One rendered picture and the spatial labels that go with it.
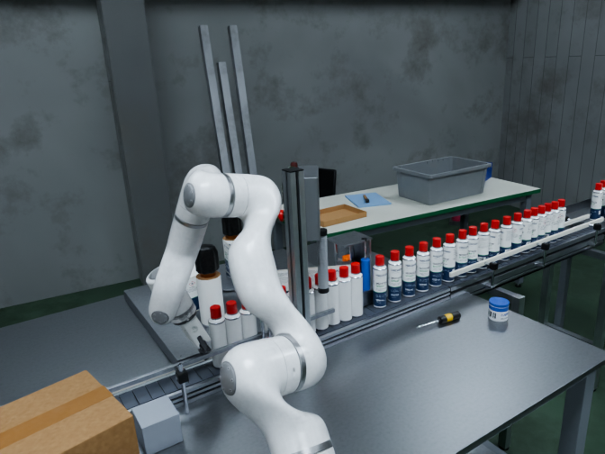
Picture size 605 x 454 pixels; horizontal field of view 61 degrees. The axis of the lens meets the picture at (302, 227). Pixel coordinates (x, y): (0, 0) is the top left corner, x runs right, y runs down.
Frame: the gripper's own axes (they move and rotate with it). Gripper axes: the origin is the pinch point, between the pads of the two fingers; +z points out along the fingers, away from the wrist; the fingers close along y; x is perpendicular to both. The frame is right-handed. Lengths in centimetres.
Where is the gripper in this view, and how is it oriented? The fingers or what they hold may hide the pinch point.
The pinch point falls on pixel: (205, 352)
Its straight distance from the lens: 165.0
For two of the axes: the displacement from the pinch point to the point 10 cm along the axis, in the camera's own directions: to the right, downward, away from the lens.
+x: -7.7, 5.2, -3.7
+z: 3.3, 8.2, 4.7
